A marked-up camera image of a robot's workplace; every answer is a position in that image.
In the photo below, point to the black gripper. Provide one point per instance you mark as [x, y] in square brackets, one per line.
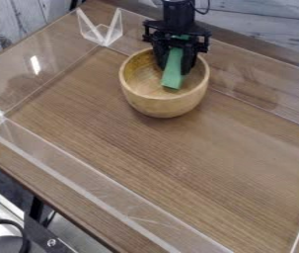
[193, 38]

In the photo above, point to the green rectangular block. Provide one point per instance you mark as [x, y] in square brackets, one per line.
[172, 75]

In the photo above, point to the brown wooden bowl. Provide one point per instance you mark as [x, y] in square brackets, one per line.
[148, 96]

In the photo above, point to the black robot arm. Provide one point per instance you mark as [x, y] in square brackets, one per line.
[178, 13]

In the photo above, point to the clear acrylic front barrier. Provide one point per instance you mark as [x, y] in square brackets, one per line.
[116, 215]

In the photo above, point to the black table leg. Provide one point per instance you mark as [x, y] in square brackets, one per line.
[37, 209]

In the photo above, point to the clear acrylic corner bracket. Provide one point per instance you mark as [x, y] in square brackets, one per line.
[102, 34]

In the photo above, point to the black metal base plate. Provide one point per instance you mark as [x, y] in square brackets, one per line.
[25, 243]

